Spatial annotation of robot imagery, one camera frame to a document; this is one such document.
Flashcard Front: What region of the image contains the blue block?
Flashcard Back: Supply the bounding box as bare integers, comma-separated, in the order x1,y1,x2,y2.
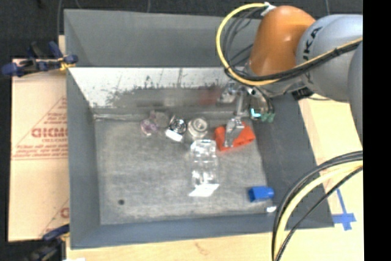
247,186,275,203

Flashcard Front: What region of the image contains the brown cardboard board red print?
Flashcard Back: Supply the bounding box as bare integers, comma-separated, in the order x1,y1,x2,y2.
7,57,71,243

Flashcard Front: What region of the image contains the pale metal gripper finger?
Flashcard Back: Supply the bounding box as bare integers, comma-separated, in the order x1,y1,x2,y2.
225,118,236,149
234,119,246,141

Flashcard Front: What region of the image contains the clear plastic bottle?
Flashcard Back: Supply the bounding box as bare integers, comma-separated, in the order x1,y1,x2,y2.
189,139,220,189

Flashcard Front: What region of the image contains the clear round glass jar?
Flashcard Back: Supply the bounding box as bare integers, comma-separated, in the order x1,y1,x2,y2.
187,117,209,139

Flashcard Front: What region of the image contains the purple clear glass thing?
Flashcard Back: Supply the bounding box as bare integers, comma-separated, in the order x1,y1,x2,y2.
140,117,158,136

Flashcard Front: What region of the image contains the grey metal bin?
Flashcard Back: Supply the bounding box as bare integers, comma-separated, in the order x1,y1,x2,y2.
63,9,334,250

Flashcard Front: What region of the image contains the white paper label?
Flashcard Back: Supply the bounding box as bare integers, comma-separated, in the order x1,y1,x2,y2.
188,183,221,197

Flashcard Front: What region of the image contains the orange block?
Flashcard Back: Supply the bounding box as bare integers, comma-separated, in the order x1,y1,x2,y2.
213,123,257,152

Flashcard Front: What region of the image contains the white small box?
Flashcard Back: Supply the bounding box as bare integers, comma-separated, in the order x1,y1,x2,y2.
164,128,185,142

